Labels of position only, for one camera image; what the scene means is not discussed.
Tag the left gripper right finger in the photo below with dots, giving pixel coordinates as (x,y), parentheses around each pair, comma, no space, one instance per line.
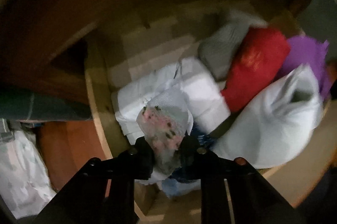
(233,191)

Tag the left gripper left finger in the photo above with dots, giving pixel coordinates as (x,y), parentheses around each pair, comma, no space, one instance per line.
(102,191)

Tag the large white garment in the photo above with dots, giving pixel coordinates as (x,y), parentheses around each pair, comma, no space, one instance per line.
(277,124)

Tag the floral mesh underwear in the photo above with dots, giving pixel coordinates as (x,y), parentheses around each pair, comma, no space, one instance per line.
(165,120)

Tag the red underwear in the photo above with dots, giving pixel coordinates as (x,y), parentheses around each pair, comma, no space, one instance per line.
(254,66)

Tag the grey underwear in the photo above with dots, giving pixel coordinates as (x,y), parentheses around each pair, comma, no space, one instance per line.
(217,51)

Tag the purple bra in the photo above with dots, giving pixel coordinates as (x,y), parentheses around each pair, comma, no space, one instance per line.
(307,50)

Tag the light blue underwear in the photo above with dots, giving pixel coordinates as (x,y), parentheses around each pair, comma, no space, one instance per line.
(172,188)

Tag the dark navy lace underwear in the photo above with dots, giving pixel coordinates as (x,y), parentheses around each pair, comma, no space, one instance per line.
(206,141)

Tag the white folded underwear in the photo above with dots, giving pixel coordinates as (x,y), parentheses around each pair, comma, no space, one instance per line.
(185,89)

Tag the wooden drawer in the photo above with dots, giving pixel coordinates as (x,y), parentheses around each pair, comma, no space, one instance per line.
(156,39)

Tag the white floral bedsheet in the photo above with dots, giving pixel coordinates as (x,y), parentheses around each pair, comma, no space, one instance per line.
(25,184)

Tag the blue checked cloth cover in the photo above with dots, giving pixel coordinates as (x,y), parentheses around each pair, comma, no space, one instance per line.
(36,107)

